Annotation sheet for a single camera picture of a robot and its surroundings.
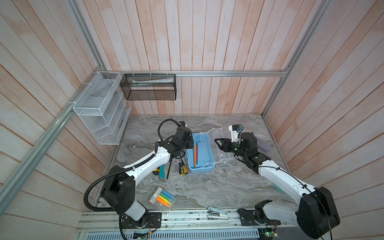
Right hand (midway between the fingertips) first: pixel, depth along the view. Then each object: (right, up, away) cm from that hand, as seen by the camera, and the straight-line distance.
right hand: (217, 140), depth 82 cm
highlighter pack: (-31, -32, -2) cm, 44 cm away
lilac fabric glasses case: (+35, -4, +17) cm, 39 cm away
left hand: (-15, -1, +3) cm, 16 cm away
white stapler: (-2, -37, -7) cm, 38 cm away
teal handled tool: (-32, -21, +7) cm, 39 cm away
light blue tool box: (-8, -13, +12) cm, 20 cm away
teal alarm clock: (+16, -15, -30) cm, 37 cm away
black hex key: (-28, -19, +9) cm, 35 cm away
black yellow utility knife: (-36, -19, +7) cm, 41 cm away
